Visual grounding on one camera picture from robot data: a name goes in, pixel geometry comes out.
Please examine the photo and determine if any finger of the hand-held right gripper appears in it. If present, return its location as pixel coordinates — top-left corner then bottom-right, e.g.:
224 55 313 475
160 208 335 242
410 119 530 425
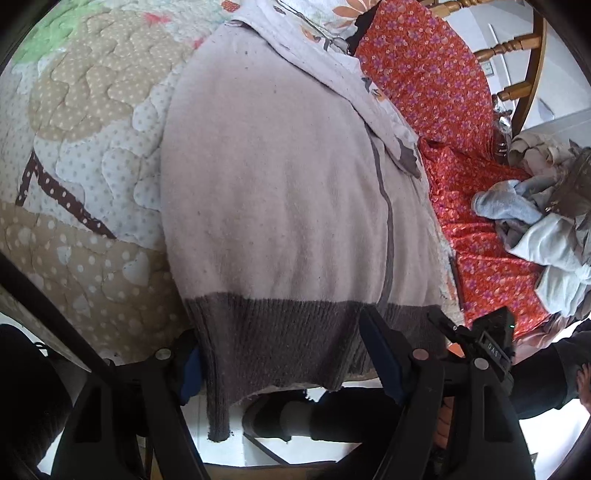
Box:
427 308 472 356

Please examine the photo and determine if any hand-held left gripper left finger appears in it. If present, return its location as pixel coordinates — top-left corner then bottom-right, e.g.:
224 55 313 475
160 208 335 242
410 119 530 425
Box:
51 330 208 480

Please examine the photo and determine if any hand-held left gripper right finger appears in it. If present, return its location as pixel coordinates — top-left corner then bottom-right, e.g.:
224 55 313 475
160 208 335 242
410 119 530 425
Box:
358 305 532 480

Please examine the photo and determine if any pink sweater with brown hem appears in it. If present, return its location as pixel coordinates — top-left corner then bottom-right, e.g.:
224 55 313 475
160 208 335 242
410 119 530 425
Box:
159 21 462 443

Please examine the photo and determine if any person's right hand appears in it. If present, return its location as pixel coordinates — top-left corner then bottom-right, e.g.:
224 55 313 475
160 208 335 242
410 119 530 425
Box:
578 364 591 412

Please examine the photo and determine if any person's leg in dark trousers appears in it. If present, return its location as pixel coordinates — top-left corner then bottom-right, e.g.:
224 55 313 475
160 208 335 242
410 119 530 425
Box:
242 323 583 446

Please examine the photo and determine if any white garment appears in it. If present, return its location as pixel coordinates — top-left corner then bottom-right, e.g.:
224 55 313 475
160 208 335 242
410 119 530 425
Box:
507 212 591 320

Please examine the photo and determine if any beige garment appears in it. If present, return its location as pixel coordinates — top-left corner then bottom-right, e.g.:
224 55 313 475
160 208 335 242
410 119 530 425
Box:
507 131 591 178

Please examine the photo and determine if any shiny silver wrapper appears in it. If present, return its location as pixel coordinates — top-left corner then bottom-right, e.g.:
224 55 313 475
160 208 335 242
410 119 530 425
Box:
492 105 514 163

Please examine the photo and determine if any red floral bed sheet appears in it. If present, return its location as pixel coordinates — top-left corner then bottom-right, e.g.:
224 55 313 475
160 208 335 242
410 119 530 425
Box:
355 0 555 342

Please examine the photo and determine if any heart-patterned quilt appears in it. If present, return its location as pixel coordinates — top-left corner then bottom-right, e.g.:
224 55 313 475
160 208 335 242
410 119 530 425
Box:
0 0 462 370

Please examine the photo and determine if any white floral pillow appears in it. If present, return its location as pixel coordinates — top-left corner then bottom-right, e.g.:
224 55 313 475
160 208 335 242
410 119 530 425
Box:
221 0 423 180

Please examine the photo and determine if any wooden spindle headboard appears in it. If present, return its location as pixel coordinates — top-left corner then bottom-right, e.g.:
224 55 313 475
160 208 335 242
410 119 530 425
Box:
429 0 546 136

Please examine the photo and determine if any black strap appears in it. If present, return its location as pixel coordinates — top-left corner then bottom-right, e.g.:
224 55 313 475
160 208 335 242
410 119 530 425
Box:
0 251 118 372

